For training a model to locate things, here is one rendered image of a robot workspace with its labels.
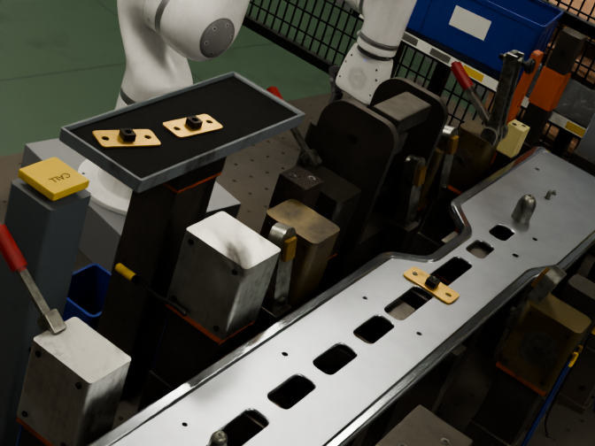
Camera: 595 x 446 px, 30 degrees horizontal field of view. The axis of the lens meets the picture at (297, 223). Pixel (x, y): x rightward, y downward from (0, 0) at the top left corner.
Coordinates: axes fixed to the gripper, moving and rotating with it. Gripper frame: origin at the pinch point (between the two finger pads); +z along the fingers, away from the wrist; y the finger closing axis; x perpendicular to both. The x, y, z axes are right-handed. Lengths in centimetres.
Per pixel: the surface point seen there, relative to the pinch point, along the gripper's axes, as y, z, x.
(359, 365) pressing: 59, -8, -79
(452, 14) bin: 2.3, -22.9, 22.5
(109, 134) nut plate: 20, -24, -94
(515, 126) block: 35.6, -18.1, -2.7
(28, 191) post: 24, -21, -109
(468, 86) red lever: 27.1, -23.3, -11.1
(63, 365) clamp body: 43, -12, -118
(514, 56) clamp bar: 33.2, -32.7, -11.8
